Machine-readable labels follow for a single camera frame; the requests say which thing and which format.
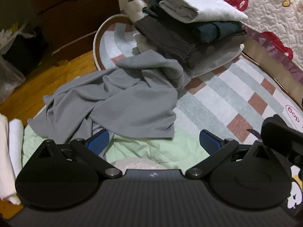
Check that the cream folded cloth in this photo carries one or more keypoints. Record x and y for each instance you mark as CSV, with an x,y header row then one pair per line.
x,y
4,160

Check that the clear plastic bag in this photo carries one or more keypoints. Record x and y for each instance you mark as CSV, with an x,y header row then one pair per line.
x,y
9,78

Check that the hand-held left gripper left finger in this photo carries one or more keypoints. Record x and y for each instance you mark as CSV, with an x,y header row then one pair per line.
x,y
98,142

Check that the white folded cloth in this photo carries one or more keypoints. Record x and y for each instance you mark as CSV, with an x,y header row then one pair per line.
x,y
16,141

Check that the light green quilted blanket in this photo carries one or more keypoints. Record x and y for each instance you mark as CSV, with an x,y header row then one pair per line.
x,y
146,150

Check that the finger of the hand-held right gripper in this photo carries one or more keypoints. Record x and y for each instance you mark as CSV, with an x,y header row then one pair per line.
x,y
281,137

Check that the dark wooden dresser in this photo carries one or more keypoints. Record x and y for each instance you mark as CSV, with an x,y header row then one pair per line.
x,y
71,16

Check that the white fleece cloth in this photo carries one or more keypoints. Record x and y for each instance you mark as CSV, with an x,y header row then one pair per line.
x,y
139,163

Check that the dark bag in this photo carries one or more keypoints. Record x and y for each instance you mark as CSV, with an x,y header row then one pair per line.
x,y
23,49

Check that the dark teal folded garment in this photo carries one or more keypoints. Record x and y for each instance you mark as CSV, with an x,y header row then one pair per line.
x,y
213,32

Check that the striped checked rug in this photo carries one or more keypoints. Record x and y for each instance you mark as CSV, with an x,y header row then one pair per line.
x,y
213,92

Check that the white quilt with red bears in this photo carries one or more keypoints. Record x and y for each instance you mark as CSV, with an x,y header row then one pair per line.
x,y
272,7

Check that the grey waffle-knit shirt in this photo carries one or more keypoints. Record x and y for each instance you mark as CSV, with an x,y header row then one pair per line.
x,y
118,99

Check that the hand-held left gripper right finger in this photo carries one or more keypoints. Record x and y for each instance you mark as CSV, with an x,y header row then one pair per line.
x,y
209,141

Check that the white folded garment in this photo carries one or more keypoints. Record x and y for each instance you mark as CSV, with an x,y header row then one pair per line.
x,y
203,4

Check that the white fluffy plush toy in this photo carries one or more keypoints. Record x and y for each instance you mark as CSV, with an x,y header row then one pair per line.
x,y
136,7

